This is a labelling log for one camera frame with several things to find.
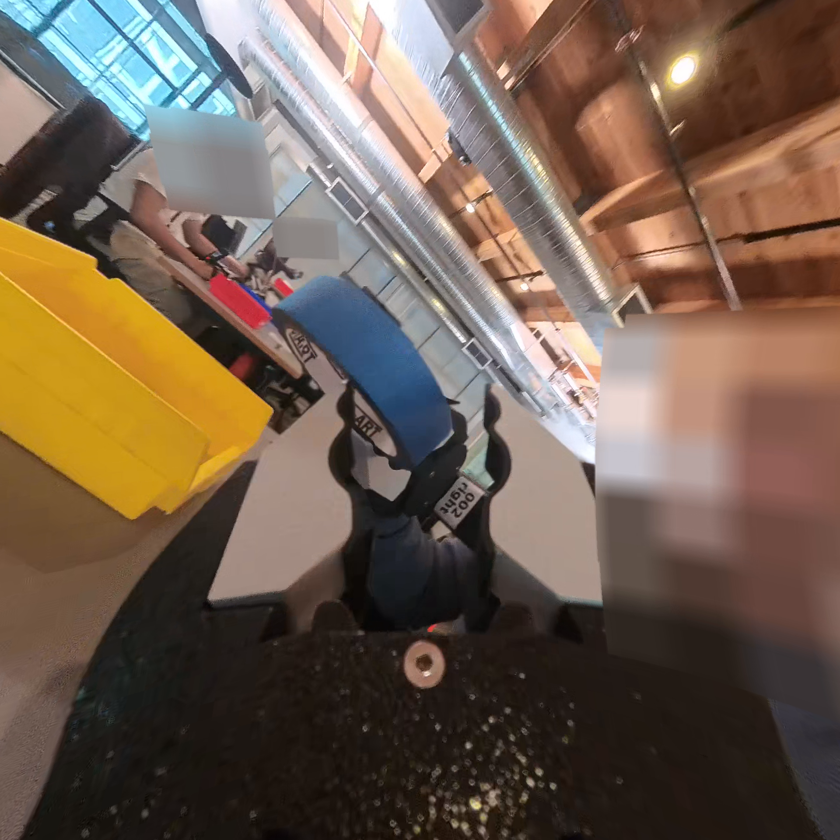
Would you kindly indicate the large paned window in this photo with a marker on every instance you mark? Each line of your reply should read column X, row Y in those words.
column 98, row 52

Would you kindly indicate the red storage bin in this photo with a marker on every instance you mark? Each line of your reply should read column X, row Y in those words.
column 239, row 302

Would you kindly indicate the light wooden desk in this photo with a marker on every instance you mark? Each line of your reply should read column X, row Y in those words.
column 275, row 348

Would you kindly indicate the silver ventilation duct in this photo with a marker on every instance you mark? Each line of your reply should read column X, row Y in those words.
column 367, row 170
column 538, row 197

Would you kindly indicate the yellow storage bin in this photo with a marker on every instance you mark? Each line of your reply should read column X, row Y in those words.
column 98, row 367

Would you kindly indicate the dark office chair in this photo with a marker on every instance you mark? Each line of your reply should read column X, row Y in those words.
column 65, row 157

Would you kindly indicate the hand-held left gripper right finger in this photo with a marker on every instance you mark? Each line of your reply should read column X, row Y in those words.
column 544, row 525

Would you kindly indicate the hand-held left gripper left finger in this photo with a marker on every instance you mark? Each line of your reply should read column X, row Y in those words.
column 282, row 525

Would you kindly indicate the round ceiling lamp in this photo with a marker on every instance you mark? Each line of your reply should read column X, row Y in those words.
column 682, row 69

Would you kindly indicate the blue masking tape roll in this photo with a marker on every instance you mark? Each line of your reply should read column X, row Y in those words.
column 367, row 341

